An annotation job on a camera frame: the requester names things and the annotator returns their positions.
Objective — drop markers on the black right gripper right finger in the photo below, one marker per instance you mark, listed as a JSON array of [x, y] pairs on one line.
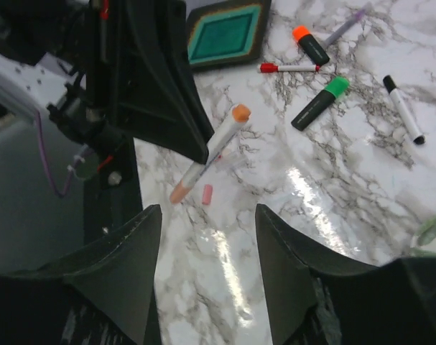
[[315, 295]]

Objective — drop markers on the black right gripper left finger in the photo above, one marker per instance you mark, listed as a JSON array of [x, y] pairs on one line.
[[101, 294]]

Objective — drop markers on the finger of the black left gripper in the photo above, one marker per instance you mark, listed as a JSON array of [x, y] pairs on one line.
[[153, 93]]

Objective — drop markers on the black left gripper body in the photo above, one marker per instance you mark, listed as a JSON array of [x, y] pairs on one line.
[[69, 31]]

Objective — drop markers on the pink cap white marker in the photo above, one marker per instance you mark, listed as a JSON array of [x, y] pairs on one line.
[[228, 129]]

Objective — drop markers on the red cap white marker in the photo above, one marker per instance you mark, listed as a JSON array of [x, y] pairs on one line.
[[273, 68]]

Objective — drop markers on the orange cap black highlighter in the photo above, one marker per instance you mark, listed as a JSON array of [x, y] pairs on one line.
[[310, 46]]

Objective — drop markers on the green cap black highlighter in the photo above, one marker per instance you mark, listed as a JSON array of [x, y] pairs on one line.
[[320, 103]]

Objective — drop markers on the purple pen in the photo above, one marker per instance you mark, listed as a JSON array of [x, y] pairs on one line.
[[354, 19]]

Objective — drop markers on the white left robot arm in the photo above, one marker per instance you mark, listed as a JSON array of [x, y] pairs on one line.
[[17, 95]]

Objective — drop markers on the square teal black dish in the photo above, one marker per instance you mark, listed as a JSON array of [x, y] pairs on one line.
[[226, 33]]

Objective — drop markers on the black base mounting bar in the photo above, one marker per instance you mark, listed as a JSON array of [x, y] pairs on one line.
[[113, 196]]

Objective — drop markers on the floral leaf pattern tray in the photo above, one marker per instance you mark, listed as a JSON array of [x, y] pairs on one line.
[[423, 243]]

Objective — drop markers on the black cap white marker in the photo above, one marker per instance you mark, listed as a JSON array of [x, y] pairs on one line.
[[408, 119]]

